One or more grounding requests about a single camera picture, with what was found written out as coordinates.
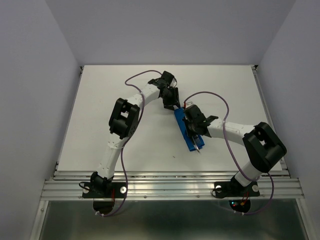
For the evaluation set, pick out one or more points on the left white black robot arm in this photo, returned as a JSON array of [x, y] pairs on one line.
[[124, 121]]

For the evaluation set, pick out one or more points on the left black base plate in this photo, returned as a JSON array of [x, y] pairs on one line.
[[113, 190]]

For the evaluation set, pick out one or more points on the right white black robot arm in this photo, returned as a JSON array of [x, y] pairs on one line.
[[264, 148]]

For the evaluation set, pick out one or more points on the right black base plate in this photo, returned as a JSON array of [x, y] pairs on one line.
[[233, 189]]

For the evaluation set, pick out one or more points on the blue satin napkin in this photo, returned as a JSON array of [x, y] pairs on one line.
[[179, 116]]

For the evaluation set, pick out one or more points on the silver fork black handle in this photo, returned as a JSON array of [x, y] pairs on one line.
[[197, 141]]

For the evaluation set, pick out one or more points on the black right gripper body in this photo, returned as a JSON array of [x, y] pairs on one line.
[[191, 127]]

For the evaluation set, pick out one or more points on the aluminium frame rail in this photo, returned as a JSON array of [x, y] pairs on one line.
[[173, 205]]

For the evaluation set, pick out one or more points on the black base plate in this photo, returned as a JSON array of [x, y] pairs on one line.
[[233, 189], [113, 190]]

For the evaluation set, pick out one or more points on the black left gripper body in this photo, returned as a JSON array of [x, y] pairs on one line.
[[171, 98]]

